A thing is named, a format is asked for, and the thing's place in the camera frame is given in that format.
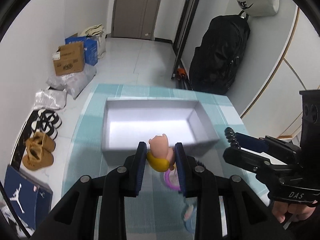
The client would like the pink pig toy charm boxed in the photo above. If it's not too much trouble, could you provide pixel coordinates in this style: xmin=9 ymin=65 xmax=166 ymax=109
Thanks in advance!
xmin=146 ymin=134 xmax=175 ymax=172

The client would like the light blue ring bracelet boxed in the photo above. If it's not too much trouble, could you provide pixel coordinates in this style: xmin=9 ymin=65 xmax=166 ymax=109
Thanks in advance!
xmin=181 ymin=203 xmax=197 ymax=233

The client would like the person's right hand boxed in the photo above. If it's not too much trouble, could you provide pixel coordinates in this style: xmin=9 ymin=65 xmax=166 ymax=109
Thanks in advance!
xmin=272 ymin=202 xmax=316 ymax=223

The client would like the grey open phone box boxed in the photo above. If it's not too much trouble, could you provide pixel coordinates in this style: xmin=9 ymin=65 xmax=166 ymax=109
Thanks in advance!
xmin=101 ymin=99 xmax=220 ymax=165

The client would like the teal plaid tablecloth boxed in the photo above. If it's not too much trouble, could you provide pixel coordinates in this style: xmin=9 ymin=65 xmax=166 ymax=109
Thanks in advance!
xmin=62 ymin=83 xmax=269 ymax=239

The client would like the orange black tool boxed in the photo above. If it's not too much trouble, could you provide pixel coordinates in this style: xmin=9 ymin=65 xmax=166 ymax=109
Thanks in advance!
xmin=176 ymin=68 xmax=187 ymax=80

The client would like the black backpack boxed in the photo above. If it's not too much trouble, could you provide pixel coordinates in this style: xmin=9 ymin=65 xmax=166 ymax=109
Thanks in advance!
xmin=189 ymin=10 xmax=251 ymax=95

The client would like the black white sneaker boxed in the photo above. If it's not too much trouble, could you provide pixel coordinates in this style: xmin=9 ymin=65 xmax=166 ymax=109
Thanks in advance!
xmin=37 ymin=109 xmax=62 ymax=129
xmin=31 ymin=120 xmax=58 ymax=140

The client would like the grey plastic parcel bag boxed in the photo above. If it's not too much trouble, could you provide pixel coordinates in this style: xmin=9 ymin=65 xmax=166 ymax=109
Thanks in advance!
xmin=46 ymin=64 xmax=97 ymax=100

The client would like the tan suede boot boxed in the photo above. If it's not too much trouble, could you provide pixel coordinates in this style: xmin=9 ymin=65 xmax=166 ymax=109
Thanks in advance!
xmin=25 ymin=132 xmax=56 ymax=152
xmin=22 ymin=147 xmax=54 ymax=171

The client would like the silver plastic parcel bag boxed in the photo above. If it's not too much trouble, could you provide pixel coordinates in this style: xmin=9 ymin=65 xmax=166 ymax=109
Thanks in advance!
xmin=33 ymin=89 xmax=67 ymax=111

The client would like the blue cardboard box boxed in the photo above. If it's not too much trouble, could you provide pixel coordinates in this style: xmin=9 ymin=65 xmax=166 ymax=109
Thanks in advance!
xmin=65 ymin=36 xmax=98 ymax=66

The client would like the blue Jordan shoe box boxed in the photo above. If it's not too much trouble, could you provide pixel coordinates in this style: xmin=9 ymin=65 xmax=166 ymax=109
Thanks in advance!
xmin=4 ymin=165 xmax=53 ymax=230

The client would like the brown cardboard box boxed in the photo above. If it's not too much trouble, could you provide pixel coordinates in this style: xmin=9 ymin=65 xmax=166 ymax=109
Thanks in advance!
xmin=52 ymin=42 xmax=85 ymax=76

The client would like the beige tote bag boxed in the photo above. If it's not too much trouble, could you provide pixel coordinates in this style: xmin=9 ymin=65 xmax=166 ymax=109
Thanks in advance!
xmin=80 ymin=24 xmax=107 ymax=59

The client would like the grey brown door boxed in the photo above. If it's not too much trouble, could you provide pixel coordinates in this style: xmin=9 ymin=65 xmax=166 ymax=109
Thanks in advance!
xmin=111 ymin=0 xmax=161 ymax=40

